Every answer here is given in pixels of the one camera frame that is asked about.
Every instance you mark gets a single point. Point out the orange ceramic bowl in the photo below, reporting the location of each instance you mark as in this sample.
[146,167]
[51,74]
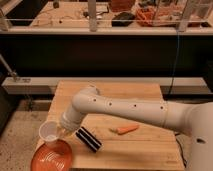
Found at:
[57,159]

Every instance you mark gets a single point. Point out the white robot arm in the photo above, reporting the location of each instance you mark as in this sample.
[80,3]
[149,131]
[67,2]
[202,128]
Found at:
[194,120]

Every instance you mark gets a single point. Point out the orange carrot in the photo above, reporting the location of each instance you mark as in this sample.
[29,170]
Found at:
[124,130]

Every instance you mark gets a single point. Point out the black striped block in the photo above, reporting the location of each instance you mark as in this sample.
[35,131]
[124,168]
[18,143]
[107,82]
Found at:
[88,139]

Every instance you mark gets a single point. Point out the black tray on bench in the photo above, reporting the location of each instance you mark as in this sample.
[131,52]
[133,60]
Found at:
[122,19]

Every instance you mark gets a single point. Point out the orange crate on bench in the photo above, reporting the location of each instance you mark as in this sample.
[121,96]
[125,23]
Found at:
[153,17]

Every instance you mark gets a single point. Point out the metal clamp bracket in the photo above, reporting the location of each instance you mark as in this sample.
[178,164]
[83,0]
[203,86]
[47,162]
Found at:
[13,73]

